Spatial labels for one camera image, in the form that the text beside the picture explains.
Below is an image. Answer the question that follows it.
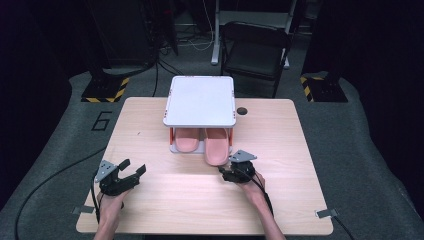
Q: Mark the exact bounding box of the black stand base striped edge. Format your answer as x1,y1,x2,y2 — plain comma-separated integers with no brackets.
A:
80,68,131,104
299,73,349,104

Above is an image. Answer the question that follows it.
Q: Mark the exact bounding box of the black cabinet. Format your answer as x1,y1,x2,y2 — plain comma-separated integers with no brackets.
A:
88,0,158,68

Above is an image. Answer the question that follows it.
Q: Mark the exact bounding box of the white metal desk frame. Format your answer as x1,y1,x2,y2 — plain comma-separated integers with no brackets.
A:
210,0,298,70

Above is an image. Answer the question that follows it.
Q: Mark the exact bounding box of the thin black table-edge cable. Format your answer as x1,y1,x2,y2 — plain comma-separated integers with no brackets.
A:
333,215,356,240

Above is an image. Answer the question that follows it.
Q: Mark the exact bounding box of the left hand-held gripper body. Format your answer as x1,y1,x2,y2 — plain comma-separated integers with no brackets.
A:
94,160,141,197

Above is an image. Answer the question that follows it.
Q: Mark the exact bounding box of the bundle of black floor cables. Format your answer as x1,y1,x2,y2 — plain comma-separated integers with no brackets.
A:
151,29,188,98

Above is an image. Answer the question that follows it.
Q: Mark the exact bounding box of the pink slipper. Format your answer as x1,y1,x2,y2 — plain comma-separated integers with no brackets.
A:
203,127,232,167
173,127,202,154

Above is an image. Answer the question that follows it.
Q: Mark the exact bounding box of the person's right hand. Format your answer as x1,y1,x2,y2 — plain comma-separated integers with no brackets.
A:
237,169,268,205

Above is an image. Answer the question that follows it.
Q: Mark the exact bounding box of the long black floor cable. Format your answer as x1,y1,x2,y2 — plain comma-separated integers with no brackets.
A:
14,146,108,240

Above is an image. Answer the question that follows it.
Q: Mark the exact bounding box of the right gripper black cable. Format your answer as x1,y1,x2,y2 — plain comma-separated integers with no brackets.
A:
244,169,275,217

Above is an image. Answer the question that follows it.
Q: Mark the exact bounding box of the white cable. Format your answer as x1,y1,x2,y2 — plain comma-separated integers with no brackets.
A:
184,0,215,52

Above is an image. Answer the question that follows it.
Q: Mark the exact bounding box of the person's left hand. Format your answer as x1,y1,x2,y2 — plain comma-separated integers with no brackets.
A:
97,189,130,218

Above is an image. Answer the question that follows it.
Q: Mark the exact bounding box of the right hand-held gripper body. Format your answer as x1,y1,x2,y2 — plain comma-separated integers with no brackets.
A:
222,149,258,184

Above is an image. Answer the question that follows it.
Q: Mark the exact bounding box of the white two-tier shoe rack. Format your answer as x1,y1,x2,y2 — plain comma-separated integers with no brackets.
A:
162,75,238,155

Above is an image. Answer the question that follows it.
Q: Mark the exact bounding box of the dark curtain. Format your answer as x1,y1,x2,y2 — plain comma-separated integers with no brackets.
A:
0,0,98,211
301,0,424,221

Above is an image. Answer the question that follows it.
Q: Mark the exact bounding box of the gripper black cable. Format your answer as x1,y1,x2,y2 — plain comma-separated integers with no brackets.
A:
90,175,103,225
244,169,275,217

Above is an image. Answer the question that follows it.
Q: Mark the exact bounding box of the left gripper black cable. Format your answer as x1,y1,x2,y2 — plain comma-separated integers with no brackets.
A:
90,175,103,225

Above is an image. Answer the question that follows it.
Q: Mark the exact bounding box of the black folding chair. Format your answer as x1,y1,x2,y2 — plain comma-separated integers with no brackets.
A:
220,21,292,100

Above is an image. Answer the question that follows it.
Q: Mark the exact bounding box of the grey tape strip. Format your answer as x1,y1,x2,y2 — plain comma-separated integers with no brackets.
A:
72,205,96,216
314,208,339,220

